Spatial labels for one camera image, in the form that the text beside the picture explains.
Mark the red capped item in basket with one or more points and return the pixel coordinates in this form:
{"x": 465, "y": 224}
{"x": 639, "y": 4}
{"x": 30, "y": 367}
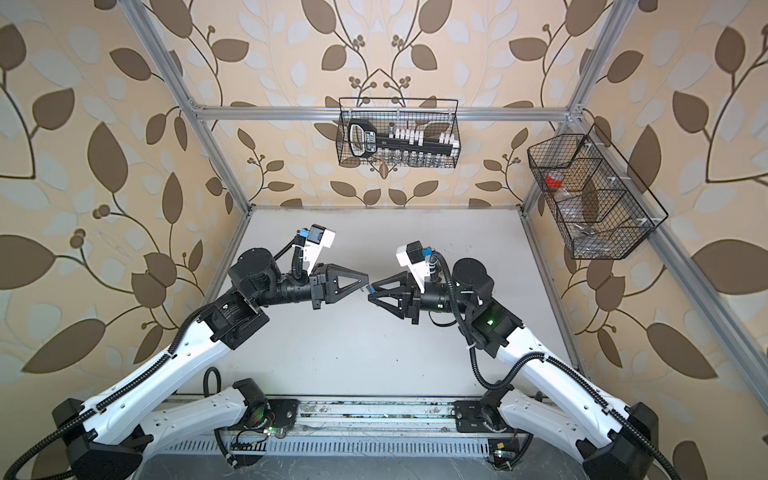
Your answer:
{"x": 554, "y": 180}

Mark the aluminium frame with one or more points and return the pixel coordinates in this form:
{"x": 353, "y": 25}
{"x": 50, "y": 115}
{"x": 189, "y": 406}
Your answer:
{"x": 633, "y": 135}

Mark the right wall wire basket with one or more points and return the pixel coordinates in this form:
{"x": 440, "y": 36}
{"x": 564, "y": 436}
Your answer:
{"x": 604, "y": 209}

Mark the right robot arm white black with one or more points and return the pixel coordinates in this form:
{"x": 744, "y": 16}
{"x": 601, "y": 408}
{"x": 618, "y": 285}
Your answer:
{"x": 541, "y": 394}

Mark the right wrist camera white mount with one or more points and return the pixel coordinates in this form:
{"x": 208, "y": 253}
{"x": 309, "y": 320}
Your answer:
{"x": 415, "y": 258}

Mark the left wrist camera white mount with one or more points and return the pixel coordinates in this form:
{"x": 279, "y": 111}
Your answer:
{"x": 313, "y": 241}

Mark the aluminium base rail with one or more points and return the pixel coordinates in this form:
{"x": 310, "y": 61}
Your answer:
{"x": 361, "y": 427}

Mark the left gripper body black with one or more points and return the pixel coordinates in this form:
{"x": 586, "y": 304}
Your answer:
{"x": 316, "y": 289}

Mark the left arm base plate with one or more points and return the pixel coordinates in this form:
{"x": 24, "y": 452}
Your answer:
{"x": 275, "y": 413}

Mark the black tool set in basket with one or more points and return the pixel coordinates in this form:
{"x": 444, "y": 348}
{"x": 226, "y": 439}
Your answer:
{"x": 365, "y": 141}

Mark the wall wire basket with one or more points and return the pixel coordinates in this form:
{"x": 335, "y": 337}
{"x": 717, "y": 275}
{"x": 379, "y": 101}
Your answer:
{"x": 433, "y": 114}
{"x": 604, "y": 209}

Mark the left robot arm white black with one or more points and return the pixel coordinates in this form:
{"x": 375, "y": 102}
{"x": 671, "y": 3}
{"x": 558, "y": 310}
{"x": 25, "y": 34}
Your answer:
{"x": 109, "y": 435}

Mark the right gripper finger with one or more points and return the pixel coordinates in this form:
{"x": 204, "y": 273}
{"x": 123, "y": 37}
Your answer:
{"x": 391, "y": 303}
{"x": 391, "y": 285}

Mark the back wall wire basket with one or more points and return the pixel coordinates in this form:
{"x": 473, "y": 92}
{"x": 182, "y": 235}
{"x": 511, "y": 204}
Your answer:
{"x": 433, "y": 114}

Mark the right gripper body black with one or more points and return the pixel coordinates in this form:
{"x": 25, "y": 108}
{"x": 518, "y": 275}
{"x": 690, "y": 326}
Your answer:
{"x": 414, "y": 305}

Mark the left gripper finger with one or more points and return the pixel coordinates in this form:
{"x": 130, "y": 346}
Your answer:
{"x": 344, "y": 275}
{"x": 338, "y": 288}

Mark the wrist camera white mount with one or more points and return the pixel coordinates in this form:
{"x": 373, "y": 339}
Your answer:
{"x": 313, "y": 241}
{"x": 415, "y": 258}

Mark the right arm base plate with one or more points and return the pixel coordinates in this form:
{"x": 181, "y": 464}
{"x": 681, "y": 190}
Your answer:
{"x": 477, "y": 416}

